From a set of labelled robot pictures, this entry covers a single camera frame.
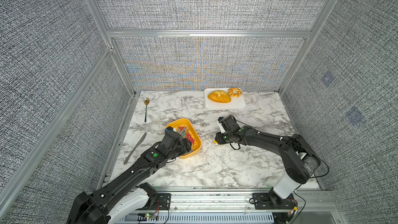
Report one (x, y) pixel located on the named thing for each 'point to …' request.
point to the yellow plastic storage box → (186, 123)
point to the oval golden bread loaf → (219, 96)
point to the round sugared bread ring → (235, 92)
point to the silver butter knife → (139, 142)
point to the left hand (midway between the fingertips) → (190, 144)
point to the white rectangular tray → (235, 102)
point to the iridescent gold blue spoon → (146, 101)
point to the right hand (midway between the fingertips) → (216, 134)
